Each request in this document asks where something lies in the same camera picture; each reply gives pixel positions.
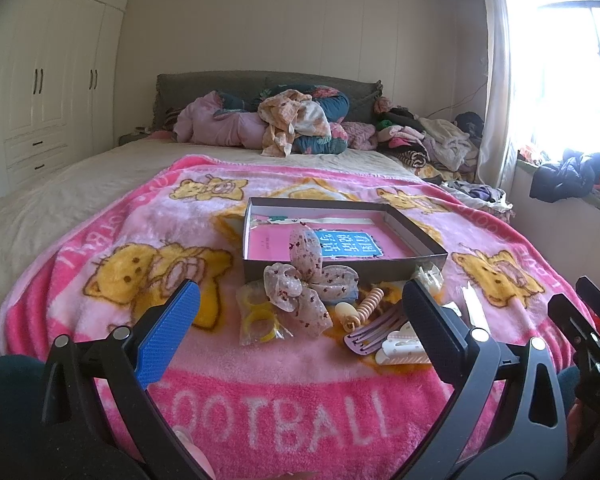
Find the beige bed sheet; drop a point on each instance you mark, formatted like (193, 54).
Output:
(44, 210)

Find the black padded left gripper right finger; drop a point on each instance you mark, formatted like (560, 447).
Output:
(505, 417)

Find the pink pyjama pile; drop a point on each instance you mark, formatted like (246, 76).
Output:
(205, 121)

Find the dark clothes on windowsill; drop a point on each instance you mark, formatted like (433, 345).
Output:
(576, 175)

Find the dark red comb hair clip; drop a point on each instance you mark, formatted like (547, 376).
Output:
(368, 339)

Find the clothes pile on bed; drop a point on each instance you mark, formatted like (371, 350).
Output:
(417, 142)

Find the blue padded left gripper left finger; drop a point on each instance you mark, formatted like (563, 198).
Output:
(76, 439)

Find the white bead clips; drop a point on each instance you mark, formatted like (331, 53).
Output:
(431, 279)

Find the orange floral cloth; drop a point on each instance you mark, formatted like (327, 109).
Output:
(289, 116)

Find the laundry basket with clothes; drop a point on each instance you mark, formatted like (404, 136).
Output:
(481, 197)

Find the cream curtain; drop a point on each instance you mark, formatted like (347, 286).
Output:
(497, 156)

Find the teal floral pillow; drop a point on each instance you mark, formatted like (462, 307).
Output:
(335, 105)

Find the dark grey headboard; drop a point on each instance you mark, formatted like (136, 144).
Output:
(178, 90)

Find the grey cardboard box tray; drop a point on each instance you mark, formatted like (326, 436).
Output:
(376, 240)

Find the pink dotted fabric bow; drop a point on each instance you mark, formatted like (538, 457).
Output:
(303, 286)

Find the yellow rings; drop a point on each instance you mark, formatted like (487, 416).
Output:
(260, 317)

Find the white wardrobe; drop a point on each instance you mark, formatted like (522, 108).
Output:
(57, 64)

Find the clear plastic packet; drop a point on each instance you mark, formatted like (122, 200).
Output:
(472, 312)

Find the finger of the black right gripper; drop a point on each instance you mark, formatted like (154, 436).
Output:
(571, 322)

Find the pink cartoon bear blanket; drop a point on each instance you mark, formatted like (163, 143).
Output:
(305, 404)

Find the white cloud claw clip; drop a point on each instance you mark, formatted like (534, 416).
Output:
(402, 347)

